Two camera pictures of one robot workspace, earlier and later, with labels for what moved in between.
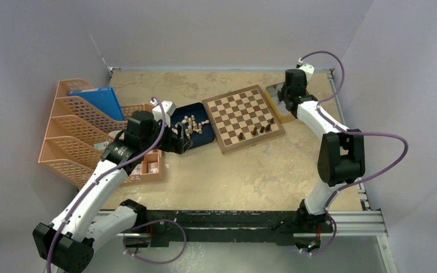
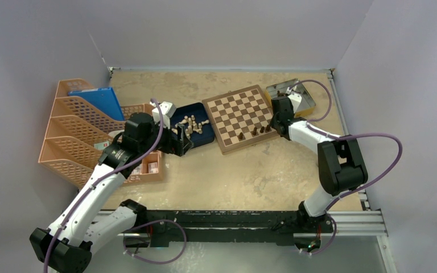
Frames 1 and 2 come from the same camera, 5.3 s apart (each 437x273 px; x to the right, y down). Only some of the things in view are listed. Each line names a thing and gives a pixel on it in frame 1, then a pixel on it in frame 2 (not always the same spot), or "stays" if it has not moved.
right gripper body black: [284, 94] to [273, 121]
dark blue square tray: [196, 123] stays
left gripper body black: [170, 144] stays
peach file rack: [77, 131] stays
